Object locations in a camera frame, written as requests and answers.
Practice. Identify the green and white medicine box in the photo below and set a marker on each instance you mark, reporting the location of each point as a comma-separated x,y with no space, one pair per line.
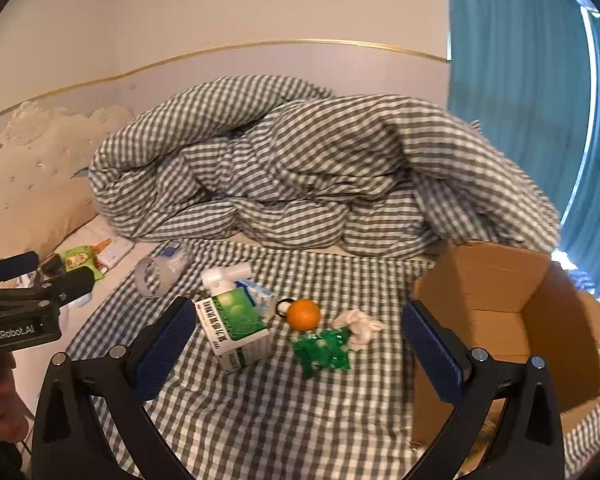
235,325

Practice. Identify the orange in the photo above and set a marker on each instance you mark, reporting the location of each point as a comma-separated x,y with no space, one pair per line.
303,314

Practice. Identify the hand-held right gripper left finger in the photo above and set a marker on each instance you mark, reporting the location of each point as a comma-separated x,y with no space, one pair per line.
167,345

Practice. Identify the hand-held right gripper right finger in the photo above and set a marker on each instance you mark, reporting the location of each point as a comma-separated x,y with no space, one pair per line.
430,355

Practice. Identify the green snack packet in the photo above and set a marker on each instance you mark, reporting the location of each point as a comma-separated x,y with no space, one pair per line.
80,260

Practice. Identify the clear plastic jar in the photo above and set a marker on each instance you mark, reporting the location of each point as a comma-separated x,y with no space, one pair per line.
176,255

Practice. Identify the grey checked duvet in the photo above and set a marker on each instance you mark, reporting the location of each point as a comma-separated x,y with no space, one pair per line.
305,160

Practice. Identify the white tissue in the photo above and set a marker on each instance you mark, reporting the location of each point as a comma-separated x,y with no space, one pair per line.
357,327

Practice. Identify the white box with red print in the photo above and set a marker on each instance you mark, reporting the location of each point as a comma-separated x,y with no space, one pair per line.
115,252

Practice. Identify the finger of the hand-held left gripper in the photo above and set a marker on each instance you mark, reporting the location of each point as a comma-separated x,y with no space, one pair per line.
70,282
10,267

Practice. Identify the grey tape roll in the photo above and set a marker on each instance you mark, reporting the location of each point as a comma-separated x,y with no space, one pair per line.
152,276

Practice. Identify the green wrapper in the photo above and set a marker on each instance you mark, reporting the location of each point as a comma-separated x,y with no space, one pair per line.
322,352

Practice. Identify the blue and white tissue pack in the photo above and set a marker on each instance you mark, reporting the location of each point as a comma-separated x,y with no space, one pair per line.
262,300

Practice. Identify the white plastic bottle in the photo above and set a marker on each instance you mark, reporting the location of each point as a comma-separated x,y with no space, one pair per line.
222,277

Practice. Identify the person's left hand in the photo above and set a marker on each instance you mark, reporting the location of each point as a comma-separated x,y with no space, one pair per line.
15,400

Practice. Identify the white embroidered pillow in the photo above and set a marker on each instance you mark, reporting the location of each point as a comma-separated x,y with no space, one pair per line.
30,175

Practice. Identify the grey checked bed sheet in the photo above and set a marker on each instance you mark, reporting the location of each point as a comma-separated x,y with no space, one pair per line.
280,410

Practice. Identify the brown cardboard box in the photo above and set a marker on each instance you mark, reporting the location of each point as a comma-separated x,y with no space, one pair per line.
505,285

